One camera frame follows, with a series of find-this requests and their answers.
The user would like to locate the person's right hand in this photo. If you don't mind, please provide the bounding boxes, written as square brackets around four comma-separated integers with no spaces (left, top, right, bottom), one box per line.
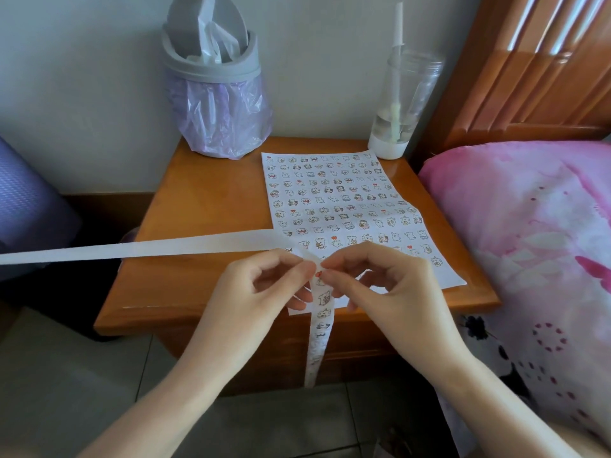
[318,241,474,387]

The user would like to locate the person's left hand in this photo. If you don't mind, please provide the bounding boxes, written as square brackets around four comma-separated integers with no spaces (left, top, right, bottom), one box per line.
[181,249,318,387]

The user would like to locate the white paper sheet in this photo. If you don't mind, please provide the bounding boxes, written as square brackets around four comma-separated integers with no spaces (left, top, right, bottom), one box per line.
[261,149,468,316]

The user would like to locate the long white sticker strip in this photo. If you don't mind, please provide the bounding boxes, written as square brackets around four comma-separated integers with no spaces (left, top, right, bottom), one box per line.
[0,228,336,389]

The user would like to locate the rows of stuck cartoon stickers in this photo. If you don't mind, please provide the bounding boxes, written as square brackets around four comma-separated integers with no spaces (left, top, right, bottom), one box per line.
[263,153,445,268]

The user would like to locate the person's left forearm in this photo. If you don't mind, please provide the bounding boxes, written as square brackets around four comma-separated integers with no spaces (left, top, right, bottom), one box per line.
[78,362,235,458]

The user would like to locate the person's leg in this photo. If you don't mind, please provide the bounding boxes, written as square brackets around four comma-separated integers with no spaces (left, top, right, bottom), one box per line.
[544,419,611,458]

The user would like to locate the wooden nightstand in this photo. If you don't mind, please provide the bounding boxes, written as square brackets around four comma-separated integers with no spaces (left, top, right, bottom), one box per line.
[94,135,501,394]

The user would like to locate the pink slipper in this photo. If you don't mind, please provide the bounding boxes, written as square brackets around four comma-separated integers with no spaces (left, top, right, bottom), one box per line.
[372,426,414,458]

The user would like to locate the pink floral bedding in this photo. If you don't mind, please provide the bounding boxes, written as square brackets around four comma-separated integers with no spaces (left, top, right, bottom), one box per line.
[418,140,611,454]

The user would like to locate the clear cup with white base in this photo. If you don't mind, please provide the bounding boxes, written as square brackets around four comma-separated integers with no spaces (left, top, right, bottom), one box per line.
[367,50,446,161]

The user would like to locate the purple plastic bin bag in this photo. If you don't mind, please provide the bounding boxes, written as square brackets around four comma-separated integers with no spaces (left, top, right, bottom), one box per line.
[164,66,273,160]

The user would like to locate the purple rolled mat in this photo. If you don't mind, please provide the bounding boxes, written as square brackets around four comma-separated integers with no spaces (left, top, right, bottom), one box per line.
[0,137,83,282]

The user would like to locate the grey trash bin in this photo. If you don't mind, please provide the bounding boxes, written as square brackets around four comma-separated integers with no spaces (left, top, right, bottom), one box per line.
[160,0,262,84]

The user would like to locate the wooden bed headboard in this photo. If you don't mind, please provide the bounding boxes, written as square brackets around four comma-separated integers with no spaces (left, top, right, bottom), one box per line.
[410,0,611,163]

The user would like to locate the white backing scraps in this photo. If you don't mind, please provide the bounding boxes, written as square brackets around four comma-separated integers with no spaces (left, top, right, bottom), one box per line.
[186,0,241,65]

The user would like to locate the white straw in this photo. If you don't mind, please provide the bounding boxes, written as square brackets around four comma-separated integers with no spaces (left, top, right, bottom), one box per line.
[389,2,405,142]

